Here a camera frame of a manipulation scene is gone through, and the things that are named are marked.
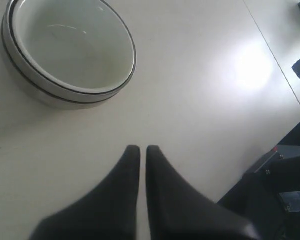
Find ribbed stainless steel bowl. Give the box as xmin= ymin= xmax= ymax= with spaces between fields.
xmin=0 ymin=0 xmax=137 ymax=105

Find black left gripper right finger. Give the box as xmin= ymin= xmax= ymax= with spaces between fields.
xmin=146 ymin=145 xmax=261 ymax=240

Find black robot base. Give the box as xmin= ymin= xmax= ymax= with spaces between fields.
xmin=218 ymin=123 xmax=300 ymax=240

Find smooth stainless steel bowl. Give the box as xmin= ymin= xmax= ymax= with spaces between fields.
xmin=0 ymin=48 xmax=110 ymax=111

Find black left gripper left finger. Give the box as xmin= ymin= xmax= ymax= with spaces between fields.
xmin=30 ymin=145 xmax=141 ymax=240

